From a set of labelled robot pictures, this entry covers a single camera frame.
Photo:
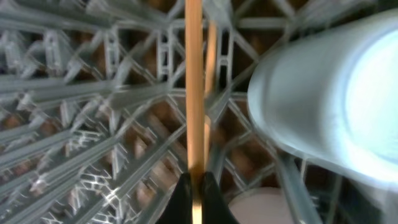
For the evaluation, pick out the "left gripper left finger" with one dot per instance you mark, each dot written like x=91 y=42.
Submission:
x=179 y=207

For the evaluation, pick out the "light blue plastic cup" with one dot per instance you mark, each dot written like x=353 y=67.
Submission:
x=332 y=99

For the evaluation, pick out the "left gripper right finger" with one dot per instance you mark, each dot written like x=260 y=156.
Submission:
x=214 y=208

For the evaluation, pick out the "wooden chopstick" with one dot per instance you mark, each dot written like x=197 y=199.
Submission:
x=209 y=82
x=195 y=101

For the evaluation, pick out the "pink plastic cup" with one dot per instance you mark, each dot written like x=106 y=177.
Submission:
x=266 y=205

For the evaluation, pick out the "grey dishwasher rack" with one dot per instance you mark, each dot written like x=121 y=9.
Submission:
x=93 y=111

